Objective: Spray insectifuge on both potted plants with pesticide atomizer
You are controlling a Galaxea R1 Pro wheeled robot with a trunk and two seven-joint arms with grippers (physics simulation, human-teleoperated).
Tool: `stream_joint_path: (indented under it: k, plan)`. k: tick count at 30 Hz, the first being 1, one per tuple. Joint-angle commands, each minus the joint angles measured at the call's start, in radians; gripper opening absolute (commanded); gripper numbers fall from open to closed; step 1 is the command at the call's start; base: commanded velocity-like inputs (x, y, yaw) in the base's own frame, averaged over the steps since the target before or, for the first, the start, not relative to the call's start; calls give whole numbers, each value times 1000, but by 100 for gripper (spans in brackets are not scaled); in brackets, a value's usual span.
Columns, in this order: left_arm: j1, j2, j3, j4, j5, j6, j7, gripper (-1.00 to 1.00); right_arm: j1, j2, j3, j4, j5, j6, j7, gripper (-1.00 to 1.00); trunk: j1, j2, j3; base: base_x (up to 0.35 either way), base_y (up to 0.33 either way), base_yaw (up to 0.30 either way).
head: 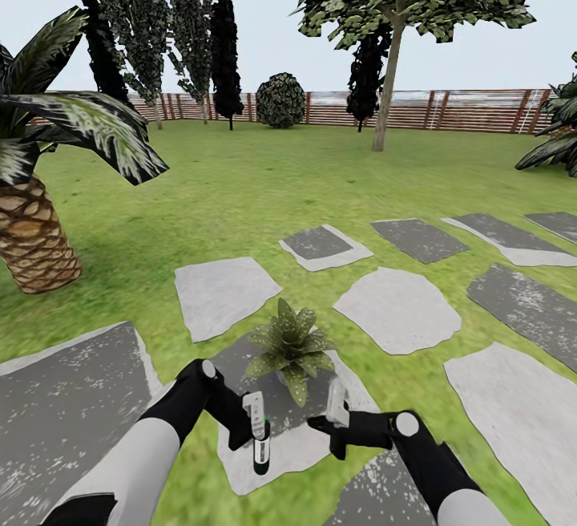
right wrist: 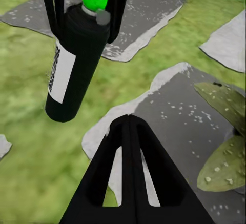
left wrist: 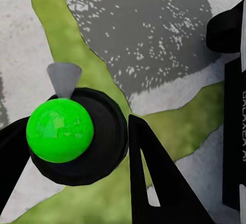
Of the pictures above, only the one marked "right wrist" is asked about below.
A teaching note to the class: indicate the pot plant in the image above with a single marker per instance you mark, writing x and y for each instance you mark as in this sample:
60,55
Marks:
230,157

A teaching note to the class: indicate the insectifuge atomizer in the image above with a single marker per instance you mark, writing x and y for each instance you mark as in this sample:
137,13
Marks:
86,32

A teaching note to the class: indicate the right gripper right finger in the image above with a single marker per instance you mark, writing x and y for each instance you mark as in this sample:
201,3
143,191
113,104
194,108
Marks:
178,202

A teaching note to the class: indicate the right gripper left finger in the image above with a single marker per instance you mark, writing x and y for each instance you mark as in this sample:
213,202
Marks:
86,206

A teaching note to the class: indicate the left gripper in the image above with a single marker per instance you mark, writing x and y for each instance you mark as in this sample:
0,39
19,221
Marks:
56,17

